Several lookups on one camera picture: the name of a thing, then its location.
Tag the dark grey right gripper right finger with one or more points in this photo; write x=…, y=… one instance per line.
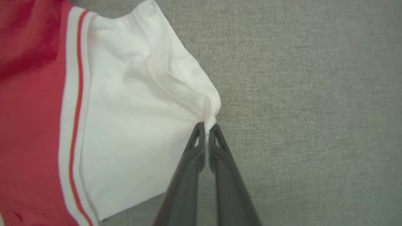
x=230, y=194

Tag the red shirt with white sleeves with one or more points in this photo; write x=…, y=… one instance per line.
x=125, y=110

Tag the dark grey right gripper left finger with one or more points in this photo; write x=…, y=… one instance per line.
x=183, y=191

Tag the grey fabric sofa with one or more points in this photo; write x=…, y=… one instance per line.
x=314, y=125

